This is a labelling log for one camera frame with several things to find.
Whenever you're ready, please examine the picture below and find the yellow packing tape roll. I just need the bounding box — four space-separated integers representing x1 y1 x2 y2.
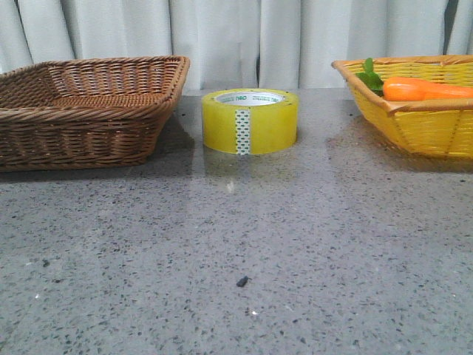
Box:
202 88 299 155

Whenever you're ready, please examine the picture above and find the small black debris piece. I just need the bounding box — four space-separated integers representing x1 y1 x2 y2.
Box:
236 276 249 287

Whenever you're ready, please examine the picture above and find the white curtain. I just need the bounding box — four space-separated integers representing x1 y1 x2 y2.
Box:
1 0 472 90

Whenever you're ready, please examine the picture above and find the orange toy carrot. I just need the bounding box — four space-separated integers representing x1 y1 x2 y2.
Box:
355 58 472 101

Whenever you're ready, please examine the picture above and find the brown wicker basket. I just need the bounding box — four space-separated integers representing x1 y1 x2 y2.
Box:
1 55 190 172

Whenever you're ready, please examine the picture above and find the yellow woven basket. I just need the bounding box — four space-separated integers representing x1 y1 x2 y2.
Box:
332 55 472 159

